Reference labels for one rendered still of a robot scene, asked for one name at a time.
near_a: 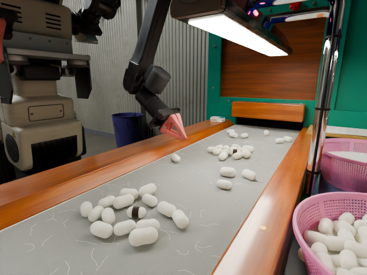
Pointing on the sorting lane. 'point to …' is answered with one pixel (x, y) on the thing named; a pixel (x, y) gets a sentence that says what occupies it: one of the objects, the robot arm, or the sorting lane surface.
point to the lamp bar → (274, 40)
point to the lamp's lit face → (237, 35)
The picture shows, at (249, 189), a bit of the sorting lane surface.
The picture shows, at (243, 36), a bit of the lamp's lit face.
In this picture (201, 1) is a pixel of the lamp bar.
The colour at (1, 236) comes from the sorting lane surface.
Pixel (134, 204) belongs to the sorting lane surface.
